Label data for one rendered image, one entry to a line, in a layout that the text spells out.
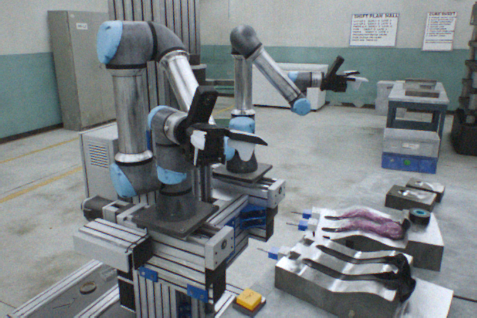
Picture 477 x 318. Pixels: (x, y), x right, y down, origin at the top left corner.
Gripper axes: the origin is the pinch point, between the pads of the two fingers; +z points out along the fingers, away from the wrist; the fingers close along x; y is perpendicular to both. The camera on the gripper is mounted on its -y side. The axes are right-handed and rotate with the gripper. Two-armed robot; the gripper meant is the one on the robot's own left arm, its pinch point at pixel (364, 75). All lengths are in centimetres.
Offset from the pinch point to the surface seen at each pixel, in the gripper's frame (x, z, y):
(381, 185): -16, 23, 68
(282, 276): 75, -40, 50
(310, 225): 44, -26, 53
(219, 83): -387, -107, 113
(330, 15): -674, 106, 41
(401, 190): 4, 25, 59
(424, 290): 80, 4, 49
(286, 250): 60, -38, 53
